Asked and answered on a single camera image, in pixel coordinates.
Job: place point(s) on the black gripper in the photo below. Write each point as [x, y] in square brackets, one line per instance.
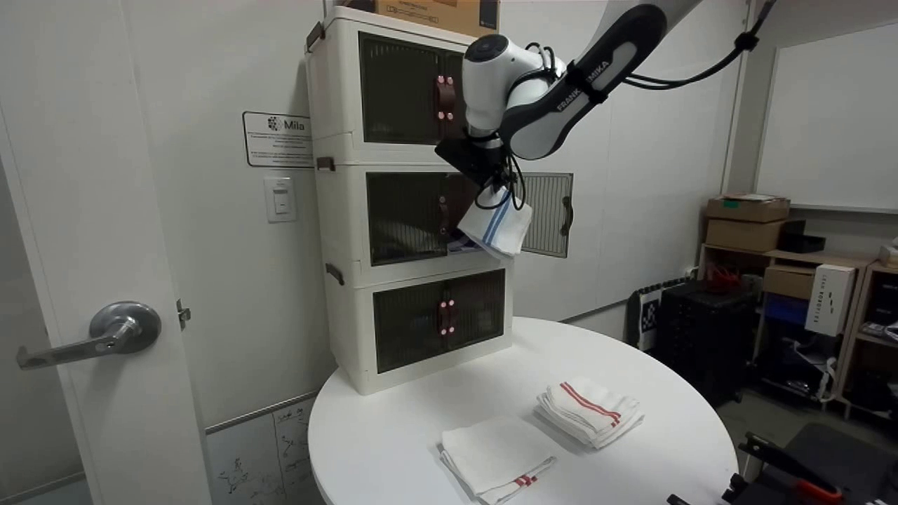
[467, 157]

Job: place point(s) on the white towel with blue stripes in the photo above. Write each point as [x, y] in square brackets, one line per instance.
[496, 228]

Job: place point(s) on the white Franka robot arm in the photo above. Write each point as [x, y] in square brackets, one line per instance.
[563, 84]

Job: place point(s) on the white three-tier storage cabinet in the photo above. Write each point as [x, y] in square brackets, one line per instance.
[340, 282]

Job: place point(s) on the thick white red-striped towel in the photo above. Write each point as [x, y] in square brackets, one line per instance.
[591, 409]

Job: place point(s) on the thin white towel red mark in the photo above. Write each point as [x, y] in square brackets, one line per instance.
[493, 458]

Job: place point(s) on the cardboard box with black print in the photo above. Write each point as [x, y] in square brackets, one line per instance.
[431, 12]

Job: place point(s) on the black framed panel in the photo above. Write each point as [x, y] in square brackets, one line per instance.
[646, 317]

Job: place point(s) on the flat brown cardboard box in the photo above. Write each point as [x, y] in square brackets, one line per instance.
[747, 207]

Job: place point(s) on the black crate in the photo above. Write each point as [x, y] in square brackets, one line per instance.
[705, 336]

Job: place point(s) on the small tan cardboard box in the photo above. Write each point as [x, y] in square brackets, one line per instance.
[786, 282]

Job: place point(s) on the wooden shelf unit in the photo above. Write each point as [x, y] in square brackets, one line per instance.
[796, 255]

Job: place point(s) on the black device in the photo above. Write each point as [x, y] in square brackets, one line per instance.
[803, 237]

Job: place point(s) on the blue bin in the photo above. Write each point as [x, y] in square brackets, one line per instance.
[783, 311]

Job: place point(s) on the white poster with drawings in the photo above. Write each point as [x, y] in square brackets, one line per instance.
[263, 458]

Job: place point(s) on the white upright box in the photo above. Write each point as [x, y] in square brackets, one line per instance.
[832, 297]

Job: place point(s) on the white room door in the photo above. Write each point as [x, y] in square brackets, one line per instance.
[93, 185]

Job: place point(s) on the black and red tool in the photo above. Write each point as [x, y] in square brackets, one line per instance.
[796, 479]

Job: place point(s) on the white light switch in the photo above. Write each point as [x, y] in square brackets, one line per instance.
[282, 200]

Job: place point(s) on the white wall sign plate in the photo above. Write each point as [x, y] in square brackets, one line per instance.
[277, 140]

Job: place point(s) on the white wall whiteboard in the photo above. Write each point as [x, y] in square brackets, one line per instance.
[832, 122]

